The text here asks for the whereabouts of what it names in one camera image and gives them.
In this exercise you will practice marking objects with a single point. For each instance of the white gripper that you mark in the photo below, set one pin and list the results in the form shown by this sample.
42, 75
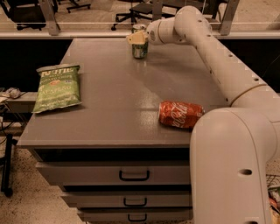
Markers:
152, 33

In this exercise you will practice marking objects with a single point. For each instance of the green soda can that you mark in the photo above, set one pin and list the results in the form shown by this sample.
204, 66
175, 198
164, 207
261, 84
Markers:
139, 51

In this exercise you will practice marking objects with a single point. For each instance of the green jalapeno chip bag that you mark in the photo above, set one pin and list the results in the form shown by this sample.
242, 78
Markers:
58, 87

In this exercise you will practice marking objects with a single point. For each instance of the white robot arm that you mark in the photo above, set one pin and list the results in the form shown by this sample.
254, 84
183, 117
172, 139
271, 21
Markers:
229, 147

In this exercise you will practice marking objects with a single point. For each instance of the red crushed cola can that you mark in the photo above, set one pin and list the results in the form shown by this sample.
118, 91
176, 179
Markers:
179, 114

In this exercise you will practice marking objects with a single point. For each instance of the black office chair centre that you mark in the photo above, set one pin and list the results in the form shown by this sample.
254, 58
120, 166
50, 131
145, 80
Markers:
151, 10

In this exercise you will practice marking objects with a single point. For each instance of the black office chair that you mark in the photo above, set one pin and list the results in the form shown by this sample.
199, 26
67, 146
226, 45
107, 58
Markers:
151, 10
24, 13

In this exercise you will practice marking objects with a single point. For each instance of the black office chair left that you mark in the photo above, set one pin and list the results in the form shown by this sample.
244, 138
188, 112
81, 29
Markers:
24, 13

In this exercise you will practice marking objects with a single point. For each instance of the grey drawer cabinet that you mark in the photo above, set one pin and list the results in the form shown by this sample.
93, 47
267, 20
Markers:
117, 119

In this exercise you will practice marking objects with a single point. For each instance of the top grey drawer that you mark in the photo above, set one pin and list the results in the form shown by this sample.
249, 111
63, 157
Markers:
115, 173

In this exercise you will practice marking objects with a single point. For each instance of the grey drawer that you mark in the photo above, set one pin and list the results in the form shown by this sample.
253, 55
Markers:
127, 199
136, 214
115, 173

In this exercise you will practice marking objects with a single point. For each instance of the crumpled wrapper on shelf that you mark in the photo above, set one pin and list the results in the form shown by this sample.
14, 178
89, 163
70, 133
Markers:
12, 92

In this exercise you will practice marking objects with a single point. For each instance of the middle grey drawer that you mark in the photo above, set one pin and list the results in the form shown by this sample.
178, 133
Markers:
127, 199

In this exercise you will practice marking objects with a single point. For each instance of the bottom grey drawer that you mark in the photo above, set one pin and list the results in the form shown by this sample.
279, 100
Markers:
136, 214

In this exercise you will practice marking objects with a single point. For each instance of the black stand leg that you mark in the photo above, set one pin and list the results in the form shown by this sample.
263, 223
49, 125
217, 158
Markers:
5, 162

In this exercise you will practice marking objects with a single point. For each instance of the snack bags in basket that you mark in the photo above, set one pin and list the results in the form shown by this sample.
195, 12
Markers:
274, 205

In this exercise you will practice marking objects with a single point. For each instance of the wire basket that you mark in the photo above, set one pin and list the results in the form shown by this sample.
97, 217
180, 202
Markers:
273, 181

